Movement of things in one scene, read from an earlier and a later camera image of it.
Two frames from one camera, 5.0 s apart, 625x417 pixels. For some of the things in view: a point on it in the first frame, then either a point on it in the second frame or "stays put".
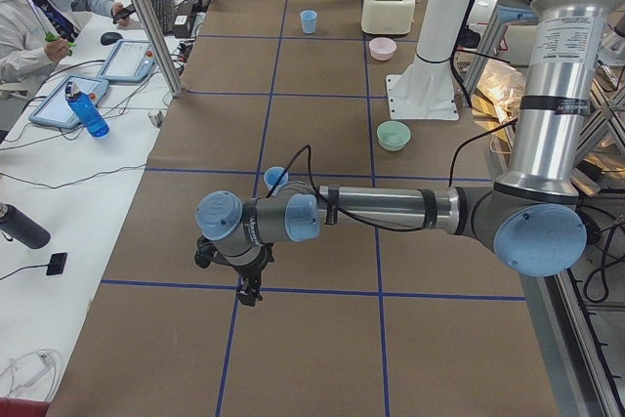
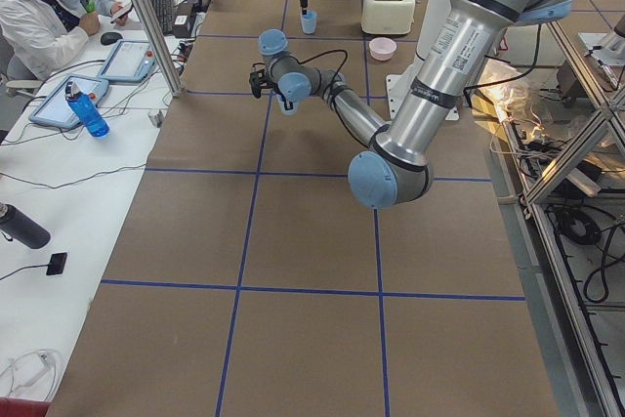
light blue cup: (309, 20) stays put
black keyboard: (163, 3) stays put
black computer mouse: (109, 38) stays put
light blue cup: (272, 174) → (283, 108)
